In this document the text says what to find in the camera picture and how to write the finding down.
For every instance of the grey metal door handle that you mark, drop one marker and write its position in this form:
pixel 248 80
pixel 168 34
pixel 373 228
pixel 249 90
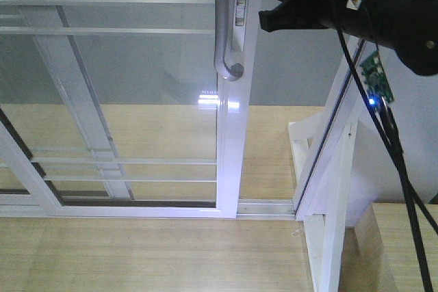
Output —
pixel 223 15

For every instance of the aluminium door floor track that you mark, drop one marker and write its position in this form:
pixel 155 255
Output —
pixel 265 209

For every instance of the white framed sliding glass door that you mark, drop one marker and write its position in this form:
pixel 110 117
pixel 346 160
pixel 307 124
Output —
pixel 178 126

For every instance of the light wooden platform board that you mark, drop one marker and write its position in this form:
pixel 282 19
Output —
pixel 66 254

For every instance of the light wooden box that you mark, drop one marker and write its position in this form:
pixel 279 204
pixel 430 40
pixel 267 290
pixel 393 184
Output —
pixel 387 249

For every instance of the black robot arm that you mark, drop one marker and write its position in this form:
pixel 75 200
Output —
pixel 409 27

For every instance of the white door frame post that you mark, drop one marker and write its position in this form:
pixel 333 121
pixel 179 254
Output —
pixel 322 152

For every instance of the white wall panel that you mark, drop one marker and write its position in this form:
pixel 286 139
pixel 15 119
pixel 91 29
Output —
pixel 374 177

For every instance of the green circuit board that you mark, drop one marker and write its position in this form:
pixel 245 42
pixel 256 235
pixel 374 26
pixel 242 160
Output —
pixel 375 80

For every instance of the fixed white framed glass panel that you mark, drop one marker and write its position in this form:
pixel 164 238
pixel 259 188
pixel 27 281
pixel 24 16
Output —
pixel 43 80

